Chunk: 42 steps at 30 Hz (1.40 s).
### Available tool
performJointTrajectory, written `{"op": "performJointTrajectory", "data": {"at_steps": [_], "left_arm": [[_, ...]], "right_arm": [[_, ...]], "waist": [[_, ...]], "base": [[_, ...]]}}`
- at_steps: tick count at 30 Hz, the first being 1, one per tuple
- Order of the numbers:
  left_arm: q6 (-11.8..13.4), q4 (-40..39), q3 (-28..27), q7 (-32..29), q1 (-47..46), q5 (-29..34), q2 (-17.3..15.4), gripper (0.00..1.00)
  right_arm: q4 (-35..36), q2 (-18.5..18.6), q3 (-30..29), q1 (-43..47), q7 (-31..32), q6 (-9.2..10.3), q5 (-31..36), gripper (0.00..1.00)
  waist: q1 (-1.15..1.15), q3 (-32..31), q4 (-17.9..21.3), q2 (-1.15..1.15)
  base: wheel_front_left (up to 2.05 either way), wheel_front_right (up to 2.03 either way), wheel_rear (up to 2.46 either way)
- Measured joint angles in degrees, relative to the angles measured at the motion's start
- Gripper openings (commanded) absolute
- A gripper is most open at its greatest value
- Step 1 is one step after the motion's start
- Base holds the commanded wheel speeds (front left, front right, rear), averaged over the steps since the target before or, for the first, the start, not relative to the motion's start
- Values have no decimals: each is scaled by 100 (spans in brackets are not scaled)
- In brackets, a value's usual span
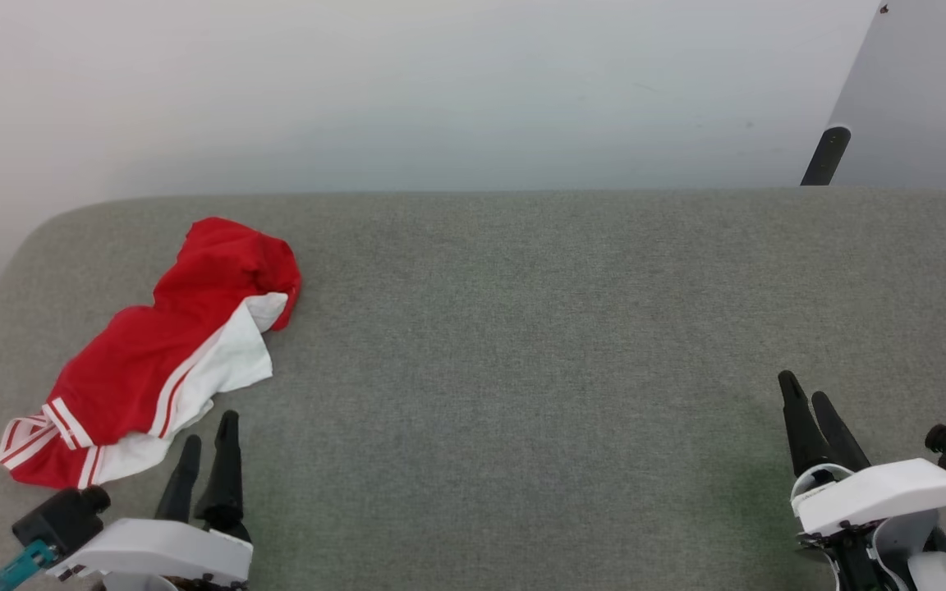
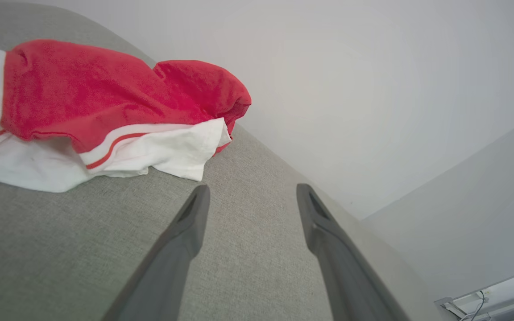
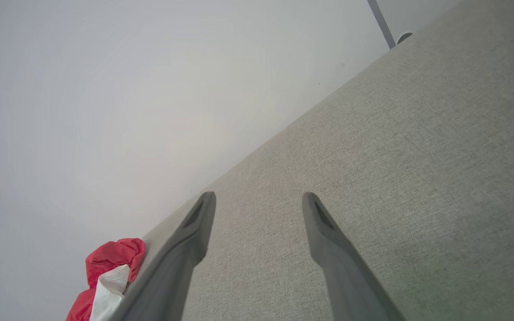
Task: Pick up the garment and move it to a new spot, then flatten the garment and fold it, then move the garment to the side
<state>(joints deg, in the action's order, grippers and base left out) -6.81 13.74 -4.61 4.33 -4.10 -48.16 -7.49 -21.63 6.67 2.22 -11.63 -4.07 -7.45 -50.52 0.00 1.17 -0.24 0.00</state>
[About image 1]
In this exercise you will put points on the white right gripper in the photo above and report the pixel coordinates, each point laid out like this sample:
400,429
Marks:
884,492

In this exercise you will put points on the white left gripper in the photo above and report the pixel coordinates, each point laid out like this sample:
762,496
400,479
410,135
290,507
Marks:
161,552

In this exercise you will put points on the red white basketball jersey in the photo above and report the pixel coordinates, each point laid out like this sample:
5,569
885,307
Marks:
144,353

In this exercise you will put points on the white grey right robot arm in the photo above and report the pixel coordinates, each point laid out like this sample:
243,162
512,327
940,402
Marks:
929,566

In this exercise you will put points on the grey partition panel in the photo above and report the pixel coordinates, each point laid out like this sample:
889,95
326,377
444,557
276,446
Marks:
925,98

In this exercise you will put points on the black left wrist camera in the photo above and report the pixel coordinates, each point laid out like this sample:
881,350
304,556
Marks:
62,519

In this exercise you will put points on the black slanted post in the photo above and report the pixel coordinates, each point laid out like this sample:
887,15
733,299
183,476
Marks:
826,156

